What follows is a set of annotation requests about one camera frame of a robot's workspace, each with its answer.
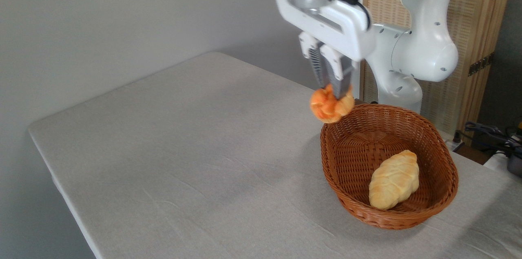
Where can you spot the metal screen hinge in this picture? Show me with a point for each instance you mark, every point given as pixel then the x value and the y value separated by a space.
pixel 480 64

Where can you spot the orange knotted bread roll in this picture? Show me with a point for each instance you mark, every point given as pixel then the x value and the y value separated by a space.
pixel 326 108

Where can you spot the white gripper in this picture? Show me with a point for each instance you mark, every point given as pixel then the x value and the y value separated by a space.
pixel 338 30

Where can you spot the brown wicker basket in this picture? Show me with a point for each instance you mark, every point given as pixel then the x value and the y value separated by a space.
pixel 350 157

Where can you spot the grey tablecloth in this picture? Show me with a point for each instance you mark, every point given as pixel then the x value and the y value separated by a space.
pixel 183 169

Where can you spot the dark wooden furniture piece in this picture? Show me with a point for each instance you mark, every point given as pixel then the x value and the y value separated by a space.
pixel 359 101

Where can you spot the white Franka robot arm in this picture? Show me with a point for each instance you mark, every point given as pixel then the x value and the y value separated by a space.
pixel 424 47

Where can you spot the white power strip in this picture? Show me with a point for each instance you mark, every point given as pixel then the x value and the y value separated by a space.
pixel 453 144

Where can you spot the bamboo folding screen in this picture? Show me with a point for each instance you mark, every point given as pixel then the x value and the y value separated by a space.
pixel 473 6

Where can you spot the pale yellow bread loaf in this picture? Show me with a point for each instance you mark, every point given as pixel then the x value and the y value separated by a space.
pixel 393 179

